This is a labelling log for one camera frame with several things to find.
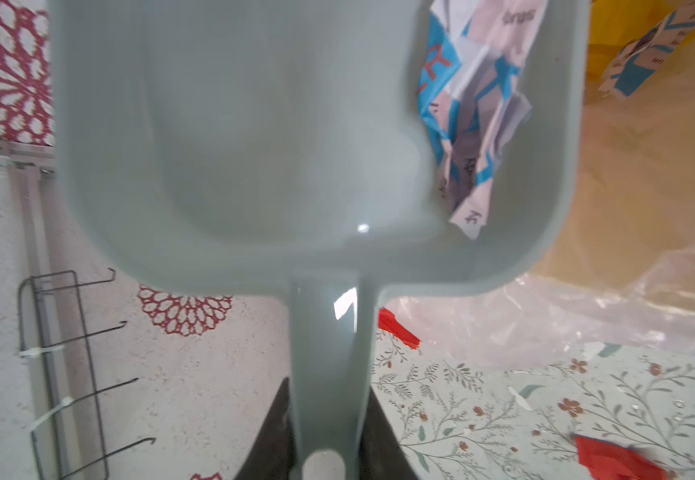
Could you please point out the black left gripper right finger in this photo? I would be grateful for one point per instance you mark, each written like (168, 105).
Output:
(380, 456)

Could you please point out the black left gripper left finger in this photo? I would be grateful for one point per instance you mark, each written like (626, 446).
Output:
(272, 455)

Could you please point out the grey-green plastic dustpan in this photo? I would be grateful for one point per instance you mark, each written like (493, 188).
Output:
(275, 148)

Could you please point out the red paper scrap upper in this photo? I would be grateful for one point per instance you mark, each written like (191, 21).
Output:
(388, 323)

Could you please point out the red paper scrap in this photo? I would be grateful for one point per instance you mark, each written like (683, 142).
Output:
(607, 461)
(388, 323)

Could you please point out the red paper scrap lower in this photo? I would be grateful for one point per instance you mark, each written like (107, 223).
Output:
(607, 461)

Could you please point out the cream trash bin with liner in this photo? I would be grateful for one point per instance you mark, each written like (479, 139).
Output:
(622, 271)

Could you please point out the black wire wall basket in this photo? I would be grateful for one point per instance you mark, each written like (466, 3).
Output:
(67, 437)

